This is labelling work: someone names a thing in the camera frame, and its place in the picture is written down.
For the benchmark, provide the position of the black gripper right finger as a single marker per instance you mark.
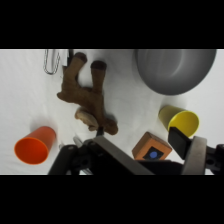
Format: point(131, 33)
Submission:
point(195, 156)

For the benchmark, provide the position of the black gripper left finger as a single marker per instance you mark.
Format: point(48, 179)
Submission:
point(113, 151)

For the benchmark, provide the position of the brown plush deer toy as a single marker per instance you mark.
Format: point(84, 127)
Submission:
point(88, 96)

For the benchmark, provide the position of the grey bowl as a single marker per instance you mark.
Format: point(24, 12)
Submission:
point(175, 70)

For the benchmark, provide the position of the orange block with blue dot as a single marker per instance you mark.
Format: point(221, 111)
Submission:
point(151, 148)

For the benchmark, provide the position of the yellow plastic cup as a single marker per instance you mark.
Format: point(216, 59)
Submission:
point(181, 120)

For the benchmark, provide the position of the orange plastic cup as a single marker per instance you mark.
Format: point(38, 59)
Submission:
point(33, 148)

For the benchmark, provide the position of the silver metal tongs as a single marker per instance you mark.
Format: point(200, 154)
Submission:
point(53, 63)

